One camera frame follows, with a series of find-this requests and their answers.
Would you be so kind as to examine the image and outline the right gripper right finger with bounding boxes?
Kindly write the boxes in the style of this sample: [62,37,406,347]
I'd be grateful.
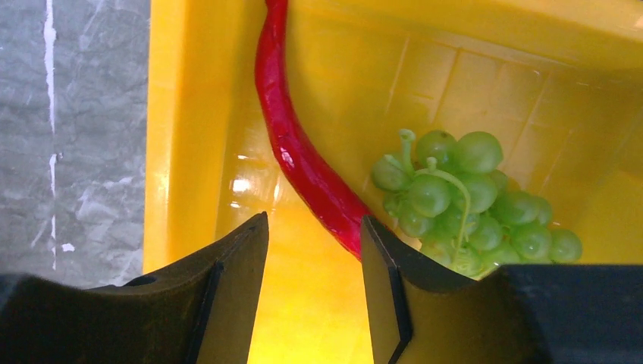
[361,216,642,363]

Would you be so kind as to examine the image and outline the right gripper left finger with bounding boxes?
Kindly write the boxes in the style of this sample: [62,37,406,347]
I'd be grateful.
[1,213,268,363]

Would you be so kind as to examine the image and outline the yellow plastic tray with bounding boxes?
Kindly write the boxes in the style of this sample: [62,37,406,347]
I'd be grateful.
[143,1,642,363]

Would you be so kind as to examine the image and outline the green toy grapes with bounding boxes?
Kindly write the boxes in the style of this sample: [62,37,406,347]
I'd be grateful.
[371,129,583,279]

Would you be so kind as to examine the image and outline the red toy chili pepper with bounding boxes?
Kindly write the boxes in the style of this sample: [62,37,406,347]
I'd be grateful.
[254,1,371,260]

